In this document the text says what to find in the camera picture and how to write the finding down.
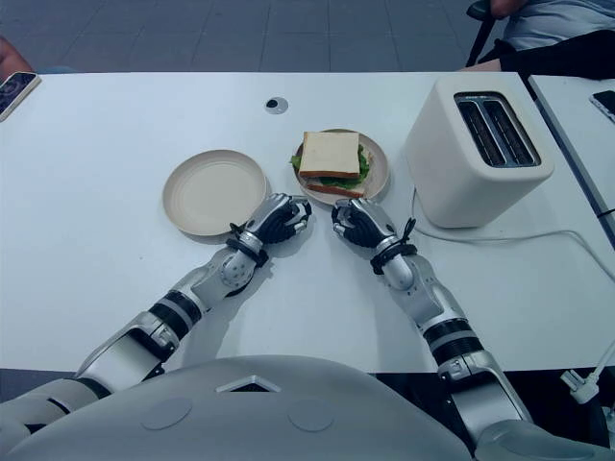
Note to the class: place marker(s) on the beige plate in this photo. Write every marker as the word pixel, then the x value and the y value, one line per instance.
pixel 211 192
pixel 377 158

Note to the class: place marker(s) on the black chair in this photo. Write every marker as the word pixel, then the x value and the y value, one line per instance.
pixel 480 33

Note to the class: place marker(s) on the person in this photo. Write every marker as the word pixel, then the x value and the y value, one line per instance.
pixel 552 29
pixel 12 57

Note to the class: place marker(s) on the robot body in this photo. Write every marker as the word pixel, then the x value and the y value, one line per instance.
pixel 250 422

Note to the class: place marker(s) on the cream toaster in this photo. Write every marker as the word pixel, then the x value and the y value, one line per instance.
pixel 447 158

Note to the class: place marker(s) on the dark smartphone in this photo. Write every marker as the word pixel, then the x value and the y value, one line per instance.
pixel 606 102

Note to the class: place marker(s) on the bread slice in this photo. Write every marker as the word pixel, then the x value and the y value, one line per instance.
pixel 341 190
pixel 329 153

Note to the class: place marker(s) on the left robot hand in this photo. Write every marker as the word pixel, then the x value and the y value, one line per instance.
pixel 276 218

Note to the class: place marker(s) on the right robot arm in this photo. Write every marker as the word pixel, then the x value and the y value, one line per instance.
pixel 454 331

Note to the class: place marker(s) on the green lettuce leaf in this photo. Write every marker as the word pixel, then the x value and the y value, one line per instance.
pixel 331 181

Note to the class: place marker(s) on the smartphone with patterned case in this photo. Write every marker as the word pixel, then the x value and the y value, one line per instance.
pixel 14 91

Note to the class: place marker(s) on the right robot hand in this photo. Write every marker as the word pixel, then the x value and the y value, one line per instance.
pixel 367 221

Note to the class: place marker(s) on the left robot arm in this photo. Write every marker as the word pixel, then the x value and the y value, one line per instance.
pixel 139 350

